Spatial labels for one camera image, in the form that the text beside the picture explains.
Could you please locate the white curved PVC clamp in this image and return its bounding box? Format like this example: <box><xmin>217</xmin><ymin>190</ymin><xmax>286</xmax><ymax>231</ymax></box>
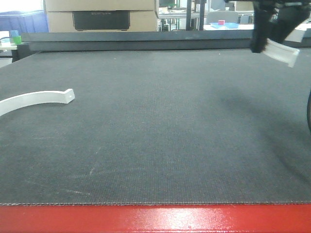
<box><xmin>263</xmin><ymin>39</ymin><xmax>300</xmax><ymax>68</ymax></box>
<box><xmin>0</xmin><ymin>89</ymin><xmax>75</xmax><ymax>116</ymax></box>

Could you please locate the dark grey table mat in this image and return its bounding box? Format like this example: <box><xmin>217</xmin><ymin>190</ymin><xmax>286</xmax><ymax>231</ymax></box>
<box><xmin>0</xmin><ymin>49</ymin><xmax>311</xmax><ymax>205</ymax></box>

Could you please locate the large cardboard box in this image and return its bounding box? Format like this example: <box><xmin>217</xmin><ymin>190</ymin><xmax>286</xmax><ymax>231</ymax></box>
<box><xmin>45</xmin><ymin>0</ymin><xmax>159</xmax><ymax>33</ymax></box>

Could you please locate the blue tray with pink cube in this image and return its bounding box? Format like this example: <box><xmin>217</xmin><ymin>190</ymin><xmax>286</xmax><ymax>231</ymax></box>
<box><xmin>210</xmin><ymin>20</ymin><xmax>239</xmax><ymax>29</ymax></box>

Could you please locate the green cube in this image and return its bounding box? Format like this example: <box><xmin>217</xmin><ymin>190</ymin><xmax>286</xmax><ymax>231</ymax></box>
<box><xmin>12</xmin><ymin>35</ymin><xmax>22</xmax><ymax>45</ymax></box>

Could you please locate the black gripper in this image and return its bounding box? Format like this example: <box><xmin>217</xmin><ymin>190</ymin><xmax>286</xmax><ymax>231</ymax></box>
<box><xmin>250</xmin><ymin>0</ymin><xmax>311</xmax><ymax>53</ymax></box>

